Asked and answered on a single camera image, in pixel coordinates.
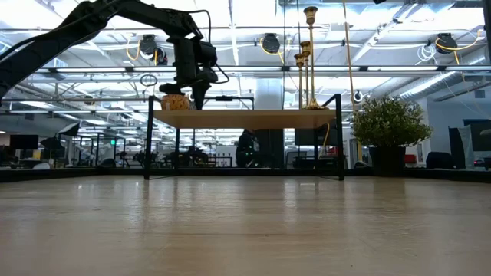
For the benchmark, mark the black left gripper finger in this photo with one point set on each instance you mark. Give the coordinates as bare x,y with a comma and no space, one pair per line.
172,89
200,94

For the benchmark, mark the orange patterned candle tin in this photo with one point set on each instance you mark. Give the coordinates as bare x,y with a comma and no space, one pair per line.
175,102

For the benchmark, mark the tall gold candlestick holder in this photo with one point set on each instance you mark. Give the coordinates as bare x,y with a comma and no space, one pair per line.
311,57

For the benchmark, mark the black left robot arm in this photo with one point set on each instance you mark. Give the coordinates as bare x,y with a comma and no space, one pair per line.
57,34

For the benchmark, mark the wooden shelf with black legs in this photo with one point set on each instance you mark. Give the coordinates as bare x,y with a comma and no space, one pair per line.
245,119

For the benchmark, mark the person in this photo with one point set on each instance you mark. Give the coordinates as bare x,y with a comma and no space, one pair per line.
245,149

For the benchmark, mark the black monitor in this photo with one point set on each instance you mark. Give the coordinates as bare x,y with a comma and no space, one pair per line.
307,137
481,138
24,142

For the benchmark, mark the green potted plant black pot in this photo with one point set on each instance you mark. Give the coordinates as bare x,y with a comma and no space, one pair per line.
389,122

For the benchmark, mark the red box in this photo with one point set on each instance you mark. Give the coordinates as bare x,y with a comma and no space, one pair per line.
410,159

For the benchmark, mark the black office chair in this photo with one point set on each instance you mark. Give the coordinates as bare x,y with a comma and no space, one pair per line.
439,161

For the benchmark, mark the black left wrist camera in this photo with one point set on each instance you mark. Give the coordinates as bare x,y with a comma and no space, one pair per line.
208,53

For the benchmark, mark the black aluminium table frame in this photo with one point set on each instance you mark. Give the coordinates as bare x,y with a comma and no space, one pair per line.
441,175

